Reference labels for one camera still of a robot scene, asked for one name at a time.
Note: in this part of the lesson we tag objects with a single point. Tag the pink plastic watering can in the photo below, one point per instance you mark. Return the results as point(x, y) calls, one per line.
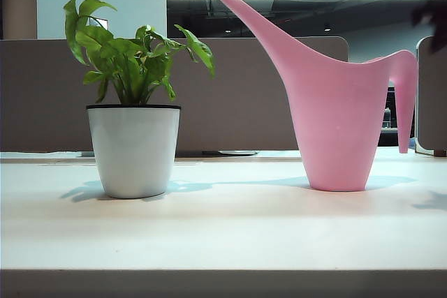
point(335, 120)

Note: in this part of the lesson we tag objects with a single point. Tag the green plant in white pot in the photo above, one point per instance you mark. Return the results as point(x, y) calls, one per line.
point(134, 151)

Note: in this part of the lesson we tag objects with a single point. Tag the grey partition corner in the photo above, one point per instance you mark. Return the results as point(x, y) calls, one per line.
point(431, 102)

